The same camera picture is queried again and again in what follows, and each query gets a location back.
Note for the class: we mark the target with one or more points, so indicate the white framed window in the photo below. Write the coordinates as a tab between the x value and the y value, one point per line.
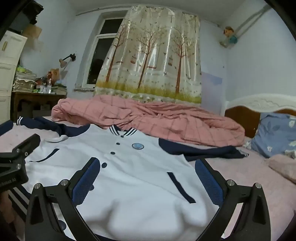
101	53

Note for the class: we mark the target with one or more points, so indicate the stack of papers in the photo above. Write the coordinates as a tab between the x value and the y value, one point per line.
23	81

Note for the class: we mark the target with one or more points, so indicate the pink pillow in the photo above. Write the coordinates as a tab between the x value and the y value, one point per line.
284	166

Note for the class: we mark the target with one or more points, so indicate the white and navy jacket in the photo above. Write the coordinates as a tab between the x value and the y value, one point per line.
138	185

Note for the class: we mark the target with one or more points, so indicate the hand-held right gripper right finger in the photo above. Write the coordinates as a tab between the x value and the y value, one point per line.
208	183

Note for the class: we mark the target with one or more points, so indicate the clear plastic bottle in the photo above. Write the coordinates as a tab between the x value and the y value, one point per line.
49	87

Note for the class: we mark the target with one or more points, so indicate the dark wooden desk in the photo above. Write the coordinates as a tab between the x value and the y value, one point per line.
34	96

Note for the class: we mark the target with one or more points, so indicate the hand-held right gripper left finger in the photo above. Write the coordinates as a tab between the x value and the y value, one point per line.
85	183

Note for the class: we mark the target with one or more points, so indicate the orange bag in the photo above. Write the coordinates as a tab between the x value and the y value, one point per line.
53	75

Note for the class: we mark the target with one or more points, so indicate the white cabinet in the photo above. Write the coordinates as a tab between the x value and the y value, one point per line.
9	69

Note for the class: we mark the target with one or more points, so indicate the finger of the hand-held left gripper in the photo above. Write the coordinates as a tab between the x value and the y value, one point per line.
29	142

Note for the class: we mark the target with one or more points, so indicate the light blue patterned cloth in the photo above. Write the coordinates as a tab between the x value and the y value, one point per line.
272	134

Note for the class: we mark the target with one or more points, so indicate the brown cardboard box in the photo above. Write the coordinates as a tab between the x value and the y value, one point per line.
33	32

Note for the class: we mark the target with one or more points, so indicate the doll wall decoration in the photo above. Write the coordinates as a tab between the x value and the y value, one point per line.
230	34

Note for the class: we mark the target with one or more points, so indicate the white and brown headboard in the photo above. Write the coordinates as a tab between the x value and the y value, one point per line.
254	103

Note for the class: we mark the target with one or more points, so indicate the tree print curtain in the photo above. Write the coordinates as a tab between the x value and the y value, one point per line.
150	58

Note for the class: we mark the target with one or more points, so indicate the person's left hand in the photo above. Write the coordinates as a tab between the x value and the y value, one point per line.
5	206

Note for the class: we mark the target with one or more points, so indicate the pink checked blanket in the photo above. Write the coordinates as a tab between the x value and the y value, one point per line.
161	120

